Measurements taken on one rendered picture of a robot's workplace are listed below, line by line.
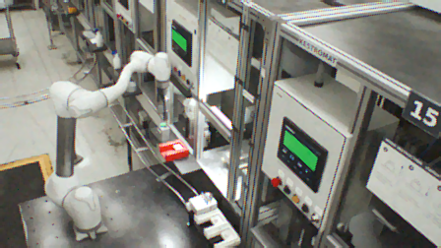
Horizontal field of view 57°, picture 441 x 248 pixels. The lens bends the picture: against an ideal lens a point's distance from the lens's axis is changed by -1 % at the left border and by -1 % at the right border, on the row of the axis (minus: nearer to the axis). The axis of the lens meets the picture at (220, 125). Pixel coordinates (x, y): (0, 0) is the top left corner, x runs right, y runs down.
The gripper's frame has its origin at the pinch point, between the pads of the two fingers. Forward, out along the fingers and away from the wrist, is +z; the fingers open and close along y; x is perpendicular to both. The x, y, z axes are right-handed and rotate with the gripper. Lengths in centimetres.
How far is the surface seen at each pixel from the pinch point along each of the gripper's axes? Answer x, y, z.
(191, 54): -9, -20, -48
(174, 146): -1.9, -14.3, 17.4
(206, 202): 2, -66, 19
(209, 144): -22.9, -22.4, 16.7
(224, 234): 2, -88, 24
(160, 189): 11, -21, 44
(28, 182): 88, 105, 112
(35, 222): 89, -16, 45
